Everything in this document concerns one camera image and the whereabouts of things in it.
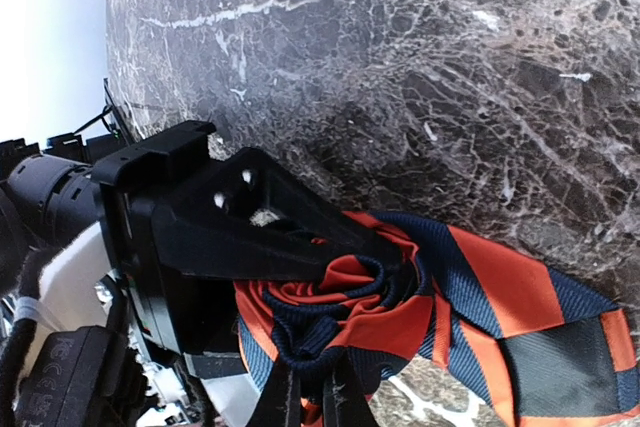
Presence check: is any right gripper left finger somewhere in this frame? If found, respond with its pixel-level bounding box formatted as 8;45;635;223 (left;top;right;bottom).
254;359;301;427

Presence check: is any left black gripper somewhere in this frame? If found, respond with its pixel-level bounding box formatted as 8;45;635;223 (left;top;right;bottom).
91;121;402;380

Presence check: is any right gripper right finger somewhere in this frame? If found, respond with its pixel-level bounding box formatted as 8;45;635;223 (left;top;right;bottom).
322;354;378;427

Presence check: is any red navy striped tie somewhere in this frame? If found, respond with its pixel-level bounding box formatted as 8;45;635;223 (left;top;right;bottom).
234;212;639;426

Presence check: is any black front rail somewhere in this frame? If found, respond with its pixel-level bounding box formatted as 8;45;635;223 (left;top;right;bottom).
73;78;136;145

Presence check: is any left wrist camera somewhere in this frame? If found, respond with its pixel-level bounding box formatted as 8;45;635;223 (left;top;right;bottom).
15;326;147;427

